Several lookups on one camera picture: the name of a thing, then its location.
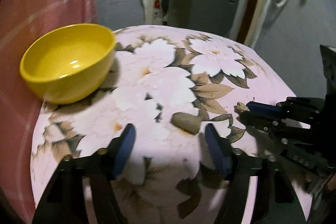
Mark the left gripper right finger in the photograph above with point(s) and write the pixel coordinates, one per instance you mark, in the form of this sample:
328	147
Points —
275	200

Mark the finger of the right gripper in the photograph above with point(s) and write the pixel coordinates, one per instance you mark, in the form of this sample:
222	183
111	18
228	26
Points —
262	108
269	124

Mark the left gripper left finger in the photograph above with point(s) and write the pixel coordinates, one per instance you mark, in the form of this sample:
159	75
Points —
63	200

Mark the small beige trash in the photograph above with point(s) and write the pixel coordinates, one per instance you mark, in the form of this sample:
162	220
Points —
240	108

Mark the pink floral tablecloth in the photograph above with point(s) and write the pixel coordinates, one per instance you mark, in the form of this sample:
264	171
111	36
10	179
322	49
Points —
169	83

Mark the red white bag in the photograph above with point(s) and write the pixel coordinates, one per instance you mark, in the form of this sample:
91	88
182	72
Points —
158	13

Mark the yellow plastic bowl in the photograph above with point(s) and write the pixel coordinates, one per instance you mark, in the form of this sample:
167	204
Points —
69	63

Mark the pink checked towel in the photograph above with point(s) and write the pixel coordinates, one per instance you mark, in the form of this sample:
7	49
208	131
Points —
22	23

